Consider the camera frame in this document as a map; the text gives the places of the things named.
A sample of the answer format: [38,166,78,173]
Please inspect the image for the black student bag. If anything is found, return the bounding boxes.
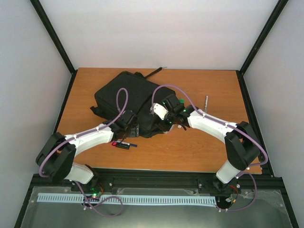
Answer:
[90,71,175,138]

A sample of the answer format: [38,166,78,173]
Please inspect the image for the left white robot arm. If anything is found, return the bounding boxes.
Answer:
[36,110,137,191]

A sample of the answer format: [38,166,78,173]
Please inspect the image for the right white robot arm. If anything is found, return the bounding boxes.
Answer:
[151,95,260,192]

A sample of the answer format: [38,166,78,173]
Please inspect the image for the pink cap black highlighter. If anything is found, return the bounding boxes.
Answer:
[111,142,130,150]

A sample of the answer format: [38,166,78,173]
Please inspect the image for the blue cap pen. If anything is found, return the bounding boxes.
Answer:
[119,142,138,147]

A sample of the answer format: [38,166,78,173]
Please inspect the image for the silver pen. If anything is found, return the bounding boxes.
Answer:
[204,95,209,112]

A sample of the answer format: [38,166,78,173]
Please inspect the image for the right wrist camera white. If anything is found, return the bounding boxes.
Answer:
[152,103,168,120]

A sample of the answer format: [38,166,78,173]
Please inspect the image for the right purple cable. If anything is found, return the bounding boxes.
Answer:
[151,84,269,212]

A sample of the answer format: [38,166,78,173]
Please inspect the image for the black aluminium rail base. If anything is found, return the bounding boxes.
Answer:
[30,166,285,198]

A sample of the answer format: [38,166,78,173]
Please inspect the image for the light blue cable duct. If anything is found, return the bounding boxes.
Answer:
[37,193,216,207]

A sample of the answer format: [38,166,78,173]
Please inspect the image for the left black frame post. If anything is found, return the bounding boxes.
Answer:
[29,0,78,79]

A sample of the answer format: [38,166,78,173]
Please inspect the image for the black frame post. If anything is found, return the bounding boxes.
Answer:
[238,0,289,74]
[29,0,78,79]

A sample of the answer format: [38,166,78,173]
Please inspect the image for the right black frame post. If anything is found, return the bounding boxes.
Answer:
[238,0,289,74]

